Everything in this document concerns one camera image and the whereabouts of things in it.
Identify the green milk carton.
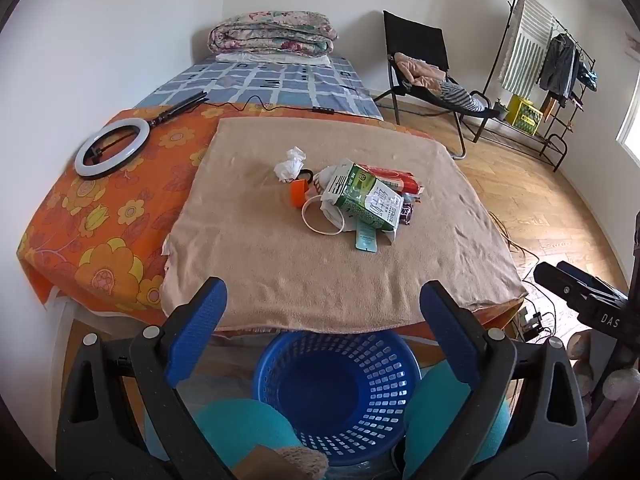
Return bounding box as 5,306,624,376
320,157,405,246

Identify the dark snack wrapper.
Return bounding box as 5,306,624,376
397,195,423,226

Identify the orange floral bed sheet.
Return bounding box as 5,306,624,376
16,104,526,348

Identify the black power adapter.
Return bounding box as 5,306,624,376
520,307,548,341

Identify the beige towel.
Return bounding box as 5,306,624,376
161,117,530,335

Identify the black folded tripod stand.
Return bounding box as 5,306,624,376
147,89,208,128

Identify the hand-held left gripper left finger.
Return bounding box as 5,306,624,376
56,276,236,480

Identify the person's right forearm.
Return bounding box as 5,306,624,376
585,395,640,461

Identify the white tissue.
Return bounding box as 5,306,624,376
273,146,307,183

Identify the white plastic ring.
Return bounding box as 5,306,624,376
301,195,347,235

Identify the white ring light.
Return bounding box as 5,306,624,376
74,117,152,181

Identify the blue plastic basket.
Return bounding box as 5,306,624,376
251,331,423,467

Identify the teal paper tag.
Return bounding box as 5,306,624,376
353,225,377,251

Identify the white bed frame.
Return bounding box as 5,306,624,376
49,287,78,421

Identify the black ring light cable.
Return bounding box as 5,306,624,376
202,96,383,120

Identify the red cardboard box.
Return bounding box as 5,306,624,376
357,162,426,201

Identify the green striped towel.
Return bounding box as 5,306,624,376
500,0,556,98

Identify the blue checkered bed sheet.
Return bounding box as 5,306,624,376
134,55,385,122

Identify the white plastic wrapper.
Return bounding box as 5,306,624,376
312,165,351,233

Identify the person's right hand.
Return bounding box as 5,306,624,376
570,332,640,411

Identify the tan knitted cloth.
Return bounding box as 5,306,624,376
272,447,328,480

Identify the pink cloth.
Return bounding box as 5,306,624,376
394,52,447,88

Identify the striped cloth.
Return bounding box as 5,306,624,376
439,82,488,112

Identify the yellow crate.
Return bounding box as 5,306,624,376
505,94,545,136

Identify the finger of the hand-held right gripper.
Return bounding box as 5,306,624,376
533,261,593,311
557,260,628,295

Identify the orange plastic piece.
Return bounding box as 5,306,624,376
289,178,310,209

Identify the folded floral quilt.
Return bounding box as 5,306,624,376
208,10,338,57

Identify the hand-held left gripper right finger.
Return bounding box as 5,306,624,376
402,281,591,480

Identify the dark grey jacket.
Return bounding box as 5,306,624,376
537,32,581,108

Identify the teal garment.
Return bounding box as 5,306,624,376
575,57,599,93

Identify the black metal clothes rack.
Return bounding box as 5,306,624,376
472,0,598,173

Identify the black folding chair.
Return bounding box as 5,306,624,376
372,10,501,158

